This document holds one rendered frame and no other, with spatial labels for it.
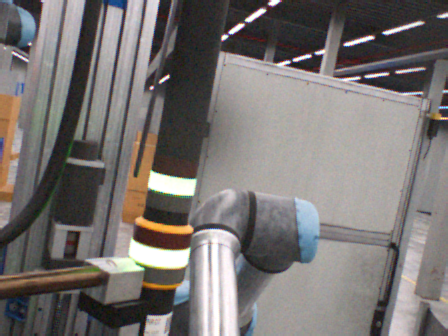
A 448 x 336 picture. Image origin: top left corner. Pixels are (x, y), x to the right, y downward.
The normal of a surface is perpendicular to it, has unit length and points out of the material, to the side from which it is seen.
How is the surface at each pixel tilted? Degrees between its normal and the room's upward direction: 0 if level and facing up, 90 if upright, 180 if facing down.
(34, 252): 90
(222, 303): 35
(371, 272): 90
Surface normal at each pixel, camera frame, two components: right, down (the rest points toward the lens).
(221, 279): 0.36, -0.72
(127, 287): 0.75, 0.19
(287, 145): 0.25, 0.12
